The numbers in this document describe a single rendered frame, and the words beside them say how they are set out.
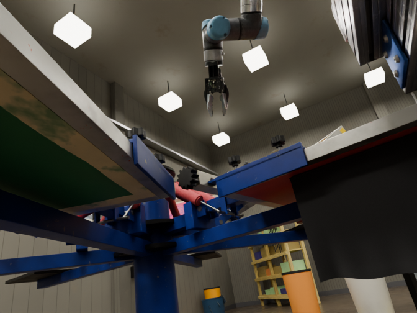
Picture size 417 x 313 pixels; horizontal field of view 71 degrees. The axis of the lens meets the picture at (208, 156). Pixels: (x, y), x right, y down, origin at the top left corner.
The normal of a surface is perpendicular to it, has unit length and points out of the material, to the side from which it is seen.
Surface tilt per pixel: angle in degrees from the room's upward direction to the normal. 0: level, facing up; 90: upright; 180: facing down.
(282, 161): 90
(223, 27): 125
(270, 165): 90
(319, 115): 90
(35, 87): 180
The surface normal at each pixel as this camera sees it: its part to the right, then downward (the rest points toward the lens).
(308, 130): -0.50, -0.29
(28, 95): 0.15, 0.90
